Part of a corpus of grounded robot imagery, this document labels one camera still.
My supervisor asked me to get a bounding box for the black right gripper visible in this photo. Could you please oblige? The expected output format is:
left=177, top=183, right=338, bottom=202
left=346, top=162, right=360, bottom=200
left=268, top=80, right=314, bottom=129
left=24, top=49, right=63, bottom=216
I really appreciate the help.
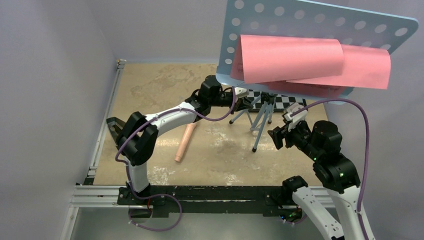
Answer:
left=267, top=116, right=322, bottom=160

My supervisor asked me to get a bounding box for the pink sheet music front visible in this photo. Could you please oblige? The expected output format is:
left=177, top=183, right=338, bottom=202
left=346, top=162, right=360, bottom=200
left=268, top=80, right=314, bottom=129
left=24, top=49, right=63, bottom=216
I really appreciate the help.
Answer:
left=230, top=34, right=345, bottom=84

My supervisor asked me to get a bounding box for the pink sheet music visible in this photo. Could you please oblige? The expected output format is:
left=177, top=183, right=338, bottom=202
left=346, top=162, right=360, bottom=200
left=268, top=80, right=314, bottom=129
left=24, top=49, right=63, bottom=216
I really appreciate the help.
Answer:
left=268, top=44, right=391, bottom=98
left=230, top=34, right=345, bottom=84

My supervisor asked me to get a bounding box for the light blue music stand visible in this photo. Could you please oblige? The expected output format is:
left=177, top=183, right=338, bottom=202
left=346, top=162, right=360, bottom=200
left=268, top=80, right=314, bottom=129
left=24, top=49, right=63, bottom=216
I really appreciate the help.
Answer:
left=215, top=0, right=420, bottom=153

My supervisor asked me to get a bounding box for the pink sheet music back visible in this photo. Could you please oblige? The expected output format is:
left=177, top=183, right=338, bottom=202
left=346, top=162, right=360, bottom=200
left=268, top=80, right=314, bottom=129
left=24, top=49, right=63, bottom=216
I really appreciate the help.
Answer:
left=268, top=44, right=391, bottom=98

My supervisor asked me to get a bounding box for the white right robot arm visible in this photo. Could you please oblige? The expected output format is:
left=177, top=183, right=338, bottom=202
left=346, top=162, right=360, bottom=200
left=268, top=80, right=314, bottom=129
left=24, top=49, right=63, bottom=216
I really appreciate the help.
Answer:
left=267, top=120, right=375, bottom=240

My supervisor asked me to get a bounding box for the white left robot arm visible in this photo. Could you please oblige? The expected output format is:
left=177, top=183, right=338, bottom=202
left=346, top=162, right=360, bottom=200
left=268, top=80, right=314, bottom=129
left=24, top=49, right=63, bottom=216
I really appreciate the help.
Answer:
left=106, top=75, right=253, bottom=205

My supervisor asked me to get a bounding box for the black white chessboard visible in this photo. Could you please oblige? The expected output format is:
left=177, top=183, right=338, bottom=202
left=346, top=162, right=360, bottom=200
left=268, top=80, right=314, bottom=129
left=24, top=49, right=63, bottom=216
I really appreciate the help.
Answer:
left=247, top=90, right=307, bottom=113

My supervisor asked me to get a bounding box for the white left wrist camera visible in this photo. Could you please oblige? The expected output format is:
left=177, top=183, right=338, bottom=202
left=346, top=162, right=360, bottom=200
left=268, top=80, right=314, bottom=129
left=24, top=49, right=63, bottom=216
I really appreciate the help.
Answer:
left=234, top=87, right=249, bottom=99

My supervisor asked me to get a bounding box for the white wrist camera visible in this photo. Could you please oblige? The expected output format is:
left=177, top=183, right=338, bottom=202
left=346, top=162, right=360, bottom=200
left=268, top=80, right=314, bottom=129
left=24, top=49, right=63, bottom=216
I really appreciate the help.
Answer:
left=282, top=102, right=308, bottom=132
left=234, top=87, right=249, bottom=99

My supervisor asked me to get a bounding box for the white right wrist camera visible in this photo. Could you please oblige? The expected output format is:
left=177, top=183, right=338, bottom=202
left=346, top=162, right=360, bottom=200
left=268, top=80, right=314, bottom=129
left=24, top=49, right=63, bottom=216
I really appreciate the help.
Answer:
left=282, top=102, right=308, bottom=132

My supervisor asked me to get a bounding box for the pink recorder flute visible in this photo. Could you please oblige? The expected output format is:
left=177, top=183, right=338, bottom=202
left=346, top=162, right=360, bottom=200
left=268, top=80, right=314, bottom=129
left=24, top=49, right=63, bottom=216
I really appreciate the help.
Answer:
left=174, top=123, right=197, bottom=163

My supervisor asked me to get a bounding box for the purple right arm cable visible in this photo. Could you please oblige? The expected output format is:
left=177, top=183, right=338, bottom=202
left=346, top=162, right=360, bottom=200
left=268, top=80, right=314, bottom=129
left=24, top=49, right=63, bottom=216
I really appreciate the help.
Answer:
left=290, top=97, right=371, bottom=240

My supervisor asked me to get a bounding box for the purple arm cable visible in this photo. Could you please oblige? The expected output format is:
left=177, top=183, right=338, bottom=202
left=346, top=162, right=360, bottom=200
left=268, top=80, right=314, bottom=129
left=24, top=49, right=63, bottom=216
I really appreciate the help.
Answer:
left=114, top=86, right=238, bottom=232
left=290, top=97, right=371, bottom=240

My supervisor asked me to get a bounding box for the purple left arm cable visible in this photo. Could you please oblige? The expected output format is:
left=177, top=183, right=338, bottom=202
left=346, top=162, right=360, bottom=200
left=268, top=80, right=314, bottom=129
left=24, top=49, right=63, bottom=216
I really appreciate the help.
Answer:
left=114, top=86, right=238, bottom=232

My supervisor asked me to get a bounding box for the aluminium frame rail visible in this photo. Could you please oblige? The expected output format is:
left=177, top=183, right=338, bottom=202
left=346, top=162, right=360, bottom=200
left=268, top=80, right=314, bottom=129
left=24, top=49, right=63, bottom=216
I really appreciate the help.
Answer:
left=61, top=63, right=333, bottom=240

